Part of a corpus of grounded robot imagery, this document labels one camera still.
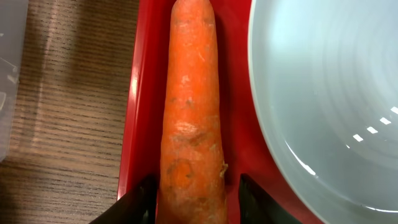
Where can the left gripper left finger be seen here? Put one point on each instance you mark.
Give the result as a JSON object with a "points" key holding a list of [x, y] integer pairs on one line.
{"points": [[135, 207]]}

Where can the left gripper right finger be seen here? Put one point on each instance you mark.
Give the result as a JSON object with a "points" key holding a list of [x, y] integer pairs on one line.
{"points": [[256, 206]]}

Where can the orange carrot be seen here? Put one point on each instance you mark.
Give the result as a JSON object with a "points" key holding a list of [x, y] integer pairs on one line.
{"points": [[192, 166]]}

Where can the red plastic tray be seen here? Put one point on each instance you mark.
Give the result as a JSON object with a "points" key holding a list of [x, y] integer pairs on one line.
{"points": [[245, 149]]}

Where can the light blue plate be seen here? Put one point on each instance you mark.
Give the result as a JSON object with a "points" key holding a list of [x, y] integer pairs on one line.
{"points": [[323, 76]]}

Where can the clear plastic bin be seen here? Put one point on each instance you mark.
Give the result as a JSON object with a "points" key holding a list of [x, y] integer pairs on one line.
{"points": [[13, 21]]}

